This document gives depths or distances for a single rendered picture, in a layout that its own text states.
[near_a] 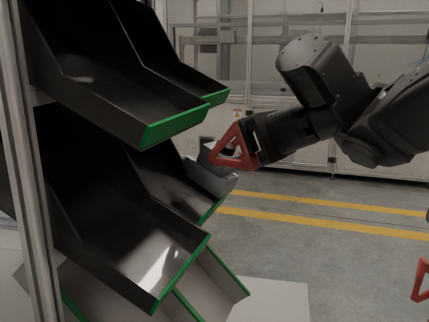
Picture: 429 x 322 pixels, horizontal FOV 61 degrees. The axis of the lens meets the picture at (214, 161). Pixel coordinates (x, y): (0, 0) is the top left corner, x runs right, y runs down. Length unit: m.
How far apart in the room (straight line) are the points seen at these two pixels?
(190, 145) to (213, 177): 4.02
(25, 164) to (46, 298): 0.13
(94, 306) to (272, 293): 0.54
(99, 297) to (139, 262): 0.11
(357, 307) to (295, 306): 1.50
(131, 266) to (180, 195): 0.19
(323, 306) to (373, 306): 0.28
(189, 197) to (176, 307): 0.16
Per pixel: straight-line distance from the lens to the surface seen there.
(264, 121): 0.47
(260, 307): 0.90
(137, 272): 0.40
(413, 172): 4.37
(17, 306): 1.01
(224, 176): 0.53
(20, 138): 0.34
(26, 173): 0.35
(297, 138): 0.46
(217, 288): 0.68
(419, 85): 0.32
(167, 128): 0.32
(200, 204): 0.56
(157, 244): 0.44
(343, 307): 2.38
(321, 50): 0.40
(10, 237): 1.32
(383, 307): 2.46
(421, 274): 0.77
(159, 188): 0.55
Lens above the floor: 1.43
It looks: 17 degrees down
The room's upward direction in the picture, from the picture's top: straight up
